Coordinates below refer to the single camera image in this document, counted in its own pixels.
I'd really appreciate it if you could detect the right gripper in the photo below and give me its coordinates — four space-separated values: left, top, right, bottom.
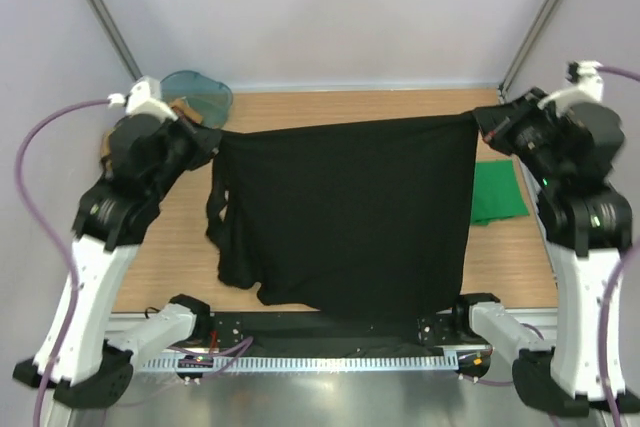
473 85 564 183

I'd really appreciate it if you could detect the blue plastic basket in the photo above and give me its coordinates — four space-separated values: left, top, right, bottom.
160 70 233 128

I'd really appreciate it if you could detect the black tank top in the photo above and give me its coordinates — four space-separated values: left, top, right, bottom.
207 113 478 319

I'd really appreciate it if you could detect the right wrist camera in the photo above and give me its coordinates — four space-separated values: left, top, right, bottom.
537 61 604 117

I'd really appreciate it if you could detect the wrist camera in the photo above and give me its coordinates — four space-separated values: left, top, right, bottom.
537 61 604 117
107 76 178 122

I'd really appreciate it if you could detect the green tank top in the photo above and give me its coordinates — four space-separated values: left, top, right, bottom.
471 160 529 226

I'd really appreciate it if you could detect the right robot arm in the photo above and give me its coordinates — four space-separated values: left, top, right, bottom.
450 88 639 420

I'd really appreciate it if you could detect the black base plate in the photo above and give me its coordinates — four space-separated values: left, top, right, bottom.
179 311 487 358

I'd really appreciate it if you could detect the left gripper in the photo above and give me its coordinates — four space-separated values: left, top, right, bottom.
148 105 223 199

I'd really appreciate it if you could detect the white slotted cable duct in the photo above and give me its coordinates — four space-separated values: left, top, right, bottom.
139 353 459 374

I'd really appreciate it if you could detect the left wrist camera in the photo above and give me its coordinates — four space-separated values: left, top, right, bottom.
107 76 178 122

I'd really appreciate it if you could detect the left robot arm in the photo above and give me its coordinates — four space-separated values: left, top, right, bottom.
13 114 221 410

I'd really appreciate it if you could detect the tan tank top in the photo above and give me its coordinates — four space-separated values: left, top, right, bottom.
100 98 204 175

